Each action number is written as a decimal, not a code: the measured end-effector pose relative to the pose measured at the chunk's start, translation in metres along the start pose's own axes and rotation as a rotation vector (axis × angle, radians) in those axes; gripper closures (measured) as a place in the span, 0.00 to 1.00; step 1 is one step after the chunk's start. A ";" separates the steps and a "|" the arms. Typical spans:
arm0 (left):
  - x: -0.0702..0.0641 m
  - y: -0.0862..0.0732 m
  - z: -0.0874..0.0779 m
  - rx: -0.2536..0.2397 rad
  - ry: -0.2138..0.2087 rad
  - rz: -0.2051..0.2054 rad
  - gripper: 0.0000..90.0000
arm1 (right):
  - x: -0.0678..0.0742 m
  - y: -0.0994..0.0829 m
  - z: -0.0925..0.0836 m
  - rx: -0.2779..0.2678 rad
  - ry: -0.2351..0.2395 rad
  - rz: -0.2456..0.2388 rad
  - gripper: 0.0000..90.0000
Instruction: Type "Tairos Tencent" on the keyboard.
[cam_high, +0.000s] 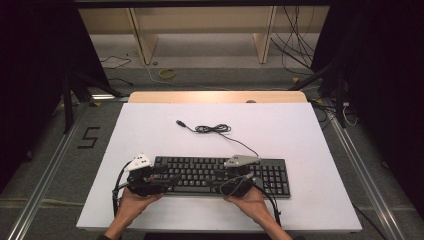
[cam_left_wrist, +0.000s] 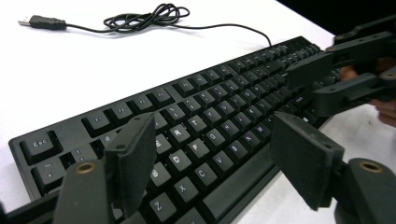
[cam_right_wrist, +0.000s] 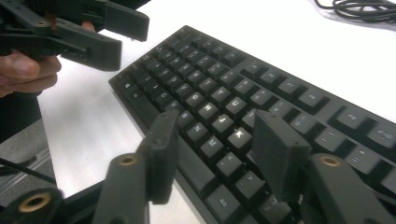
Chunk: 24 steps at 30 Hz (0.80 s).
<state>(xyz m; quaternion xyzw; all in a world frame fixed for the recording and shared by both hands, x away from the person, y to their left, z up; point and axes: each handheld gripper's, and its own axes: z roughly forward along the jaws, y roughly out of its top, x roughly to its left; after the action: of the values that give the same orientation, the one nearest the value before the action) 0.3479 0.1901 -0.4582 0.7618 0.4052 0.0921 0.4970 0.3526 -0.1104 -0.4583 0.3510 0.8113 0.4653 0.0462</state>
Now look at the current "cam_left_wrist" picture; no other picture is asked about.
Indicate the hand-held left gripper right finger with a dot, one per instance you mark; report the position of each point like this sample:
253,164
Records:
306,161

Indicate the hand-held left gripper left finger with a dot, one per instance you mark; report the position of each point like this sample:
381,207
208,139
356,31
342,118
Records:
132,168

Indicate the black computer keyboard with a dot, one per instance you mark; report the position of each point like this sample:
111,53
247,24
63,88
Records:
218,105

